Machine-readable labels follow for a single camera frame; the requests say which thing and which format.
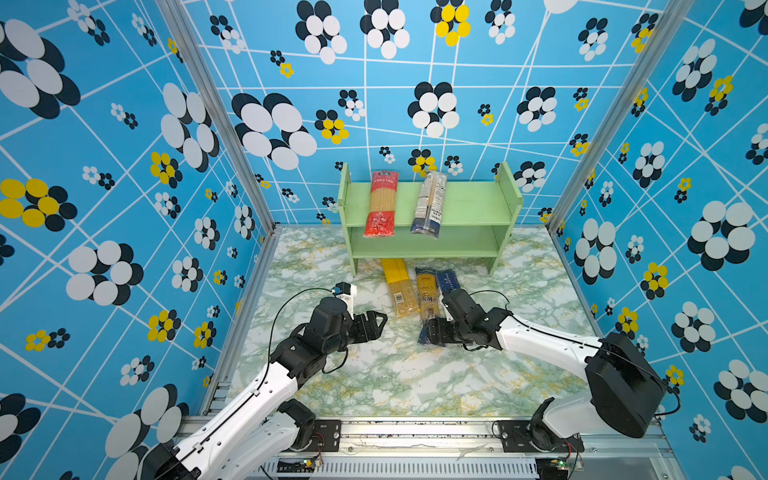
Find clear blue-end spaghetti bag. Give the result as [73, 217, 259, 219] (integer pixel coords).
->
[415, 268, 445, 346]

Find blue label spaghetti bag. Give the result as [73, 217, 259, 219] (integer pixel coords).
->
[410, 172, 447, 239]

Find red spaghetti bag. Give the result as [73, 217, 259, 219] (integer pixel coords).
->
[364, 171, 399, 238]

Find dark blue spaghetti box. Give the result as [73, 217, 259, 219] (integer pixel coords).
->
[436, 269, 461, 301]

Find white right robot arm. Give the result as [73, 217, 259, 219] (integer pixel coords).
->
[422, 288, 666, 451]

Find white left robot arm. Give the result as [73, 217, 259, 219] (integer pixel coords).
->
[138, 296, 388, 479]

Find green wooden shelf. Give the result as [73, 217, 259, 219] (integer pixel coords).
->
[337, 163, 524, 274]

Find yellow label spaghetti bag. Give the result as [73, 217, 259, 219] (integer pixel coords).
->
[381, 259, 419, 318]

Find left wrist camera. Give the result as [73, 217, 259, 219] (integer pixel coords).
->
[333, 282, 357, 316]

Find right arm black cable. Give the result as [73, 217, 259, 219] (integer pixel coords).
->
[467, 289, 682, 418]

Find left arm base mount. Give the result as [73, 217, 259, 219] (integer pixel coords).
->
[278, 399, 342, 453]

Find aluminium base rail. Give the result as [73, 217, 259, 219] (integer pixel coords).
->
[244, 417, 684, 479]

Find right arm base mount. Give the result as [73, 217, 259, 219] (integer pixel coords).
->
[491, 397, 585, 453]

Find aluminium frame post left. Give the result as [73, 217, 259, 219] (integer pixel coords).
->
[157, 0, 276, 235]

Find aluminium frame post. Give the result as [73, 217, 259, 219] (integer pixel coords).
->
[547, 0, 695, 237]
[157, 0, 276, 235]

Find aluminium frame post right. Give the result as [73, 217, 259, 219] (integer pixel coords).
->
[547, 0, 695, 237]

